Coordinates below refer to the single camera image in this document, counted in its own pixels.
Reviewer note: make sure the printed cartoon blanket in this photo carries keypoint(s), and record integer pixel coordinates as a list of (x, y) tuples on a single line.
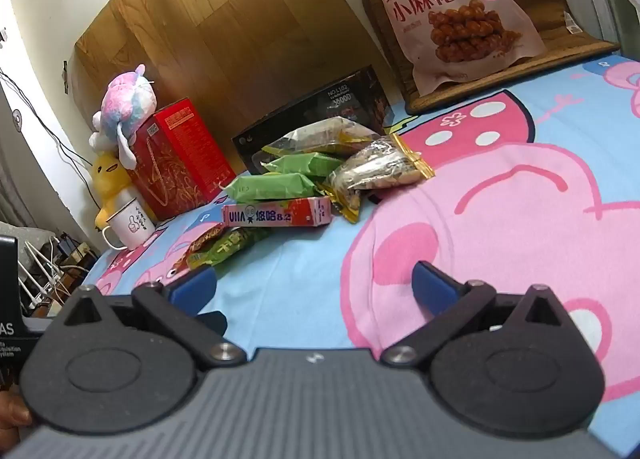
[(300, 289)]

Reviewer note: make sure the pastel plush toy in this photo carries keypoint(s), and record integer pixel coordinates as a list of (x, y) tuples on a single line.
[(122, 104)]

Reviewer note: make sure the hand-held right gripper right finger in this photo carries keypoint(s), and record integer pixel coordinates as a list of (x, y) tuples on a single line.
[(435, 284)]

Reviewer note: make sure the pink candy box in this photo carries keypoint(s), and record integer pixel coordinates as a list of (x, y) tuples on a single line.
[(275, 213)]

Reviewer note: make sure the large pink snack bag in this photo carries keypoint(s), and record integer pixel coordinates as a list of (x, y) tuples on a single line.
[(440, 4)]

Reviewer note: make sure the black tin box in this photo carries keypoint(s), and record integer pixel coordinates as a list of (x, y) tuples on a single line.
[(310, 109)]

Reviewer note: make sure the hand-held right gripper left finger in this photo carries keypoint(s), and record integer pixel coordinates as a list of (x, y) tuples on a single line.
[(192, 284)]

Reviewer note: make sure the clear yellow-edged snack packet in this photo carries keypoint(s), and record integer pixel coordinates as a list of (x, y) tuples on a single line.
[(320, 134), (375, 169)]

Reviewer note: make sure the person's left hand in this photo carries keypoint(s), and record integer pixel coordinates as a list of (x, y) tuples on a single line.
[(12, 411)]

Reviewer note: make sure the wooden headboard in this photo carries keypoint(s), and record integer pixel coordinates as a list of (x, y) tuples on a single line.
[(225, 14)]

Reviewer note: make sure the white enamel mug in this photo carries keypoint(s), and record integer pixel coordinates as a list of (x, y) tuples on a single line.
[(132, 226)]

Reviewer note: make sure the red foil snack packet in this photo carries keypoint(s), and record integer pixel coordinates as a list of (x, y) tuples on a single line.
[(200, 244)]

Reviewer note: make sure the green foil snack packet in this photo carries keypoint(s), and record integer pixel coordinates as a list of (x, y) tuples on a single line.
[(232, 246)]

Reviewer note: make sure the yellow duck plush toy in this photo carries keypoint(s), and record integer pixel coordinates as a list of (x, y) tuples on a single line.
[(107, 179)]

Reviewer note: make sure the red gift box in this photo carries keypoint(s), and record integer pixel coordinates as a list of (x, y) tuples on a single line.
[(180, 164)]

